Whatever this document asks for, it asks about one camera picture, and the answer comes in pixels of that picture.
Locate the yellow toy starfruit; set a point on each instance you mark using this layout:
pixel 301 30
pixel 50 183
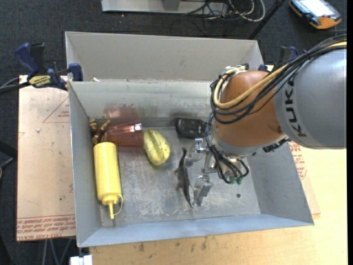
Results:
pixel 156 147

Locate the dark grey toy lizard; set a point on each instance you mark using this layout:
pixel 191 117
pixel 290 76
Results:
pixel 183 175

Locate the red-brown clear plastic cup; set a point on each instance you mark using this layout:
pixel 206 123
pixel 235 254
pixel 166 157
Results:
pixel 125 134

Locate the grey metal bin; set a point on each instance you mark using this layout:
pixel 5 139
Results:
pixel 154 192

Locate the brown wooden toy figure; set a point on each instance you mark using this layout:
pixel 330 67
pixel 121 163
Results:
pixel 97 132

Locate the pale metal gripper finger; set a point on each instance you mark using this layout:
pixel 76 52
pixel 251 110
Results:
pixel 199 145
pixel 203 186

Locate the yellow squeeze bottle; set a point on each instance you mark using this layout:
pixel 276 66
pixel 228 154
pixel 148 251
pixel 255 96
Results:
pixel 107 170

